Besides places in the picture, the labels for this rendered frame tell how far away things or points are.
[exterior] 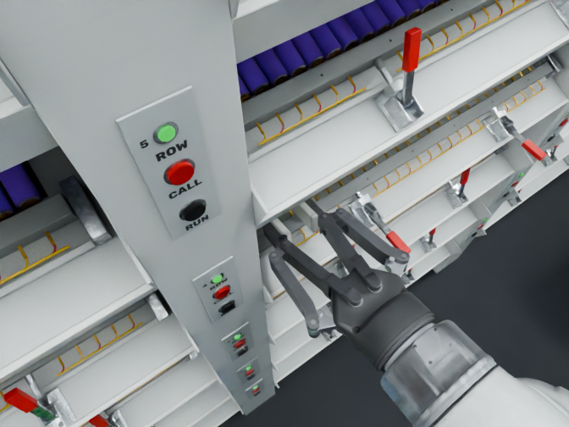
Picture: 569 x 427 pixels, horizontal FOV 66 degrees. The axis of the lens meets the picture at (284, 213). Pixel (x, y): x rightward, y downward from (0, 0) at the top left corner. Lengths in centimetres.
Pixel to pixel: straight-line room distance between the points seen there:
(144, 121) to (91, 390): 39
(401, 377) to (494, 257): 116
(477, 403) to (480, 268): 113
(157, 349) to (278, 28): 40
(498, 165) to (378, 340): 64
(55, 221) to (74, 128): 15
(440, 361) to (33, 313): 32
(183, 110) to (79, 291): 19
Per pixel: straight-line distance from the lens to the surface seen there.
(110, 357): 55
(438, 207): 88
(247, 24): 23
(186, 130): 24
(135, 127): 23
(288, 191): 38
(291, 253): 47
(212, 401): 93
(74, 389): 56
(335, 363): 129
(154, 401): 74
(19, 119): 21
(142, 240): 30
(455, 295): 143
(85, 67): 20
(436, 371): 39
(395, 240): 57
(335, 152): 41
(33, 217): 36
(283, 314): 74
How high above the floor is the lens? 125
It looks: 59 degrees down
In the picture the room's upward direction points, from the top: straight up
